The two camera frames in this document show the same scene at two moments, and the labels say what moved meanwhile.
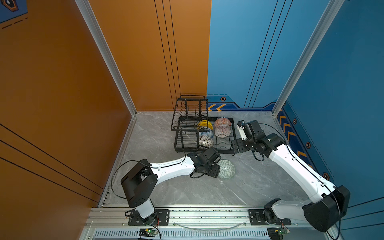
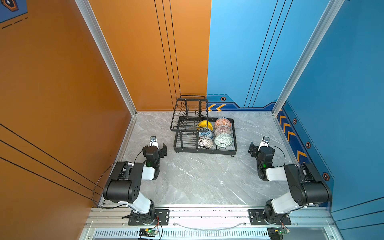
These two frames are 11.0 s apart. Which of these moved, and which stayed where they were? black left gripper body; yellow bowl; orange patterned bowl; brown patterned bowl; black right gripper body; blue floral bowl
Moved: black left gripper body; black right gripper body
Stayed: brown patterned bowl; blue floral bowl; yellow bowl; orange patterned bowl
